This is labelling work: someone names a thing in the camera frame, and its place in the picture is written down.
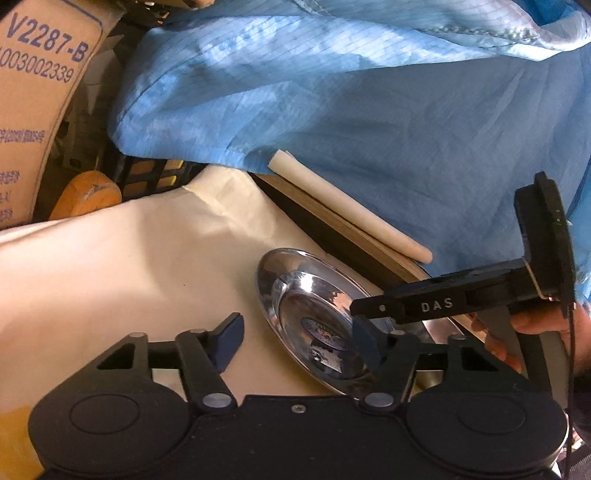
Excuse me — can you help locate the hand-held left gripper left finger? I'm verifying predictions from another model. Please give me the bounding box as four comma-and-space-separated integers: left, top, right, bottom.
97, 312, 245, 412

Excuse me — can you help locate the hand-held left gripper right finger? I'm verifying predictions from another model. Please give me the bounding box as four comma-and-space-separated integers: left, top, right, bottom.
352, 318, 505, 412

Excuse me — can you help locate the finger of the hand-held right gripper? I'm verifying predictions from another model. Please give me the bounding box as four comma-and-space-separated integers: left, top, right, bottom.
350, 294, 408, 325

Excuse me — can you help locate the shiny steel plate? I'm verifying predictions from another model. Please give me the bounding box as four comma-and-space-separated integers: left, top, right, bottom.
255, 248, 465, 398

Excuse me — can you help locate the person's right forearm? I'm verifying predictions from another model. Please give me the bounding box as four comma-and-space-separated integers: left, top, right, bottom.
571, 318, 591, 462

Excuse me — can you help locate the person's right hand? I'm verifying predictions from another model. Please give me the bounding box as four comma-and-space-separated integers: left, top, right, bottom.
470, 301, 574, 374

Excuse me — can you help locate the white rolled stick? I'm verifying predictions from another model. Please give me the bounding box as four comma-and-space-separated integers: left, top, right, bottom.
269, 149, 433, 265

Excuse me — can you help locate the black crate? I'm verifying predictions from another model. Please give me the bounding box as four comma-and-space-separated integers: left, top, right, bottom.
113, 152, 204, 202

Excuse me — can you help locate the orange tape roll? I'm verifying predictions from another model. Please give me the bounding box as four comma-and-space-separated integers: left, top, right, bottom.
48, 170, 123, 221

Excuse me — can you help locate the blue grid-pattern cloth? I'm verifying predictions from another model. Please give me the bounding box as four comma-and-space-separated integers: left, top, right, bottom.
108, 0, 591, 315

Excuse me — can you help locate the printed cardboard box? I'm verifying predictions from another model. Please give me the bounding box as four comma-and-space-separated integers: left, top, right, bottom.
0, 0, 126, 228

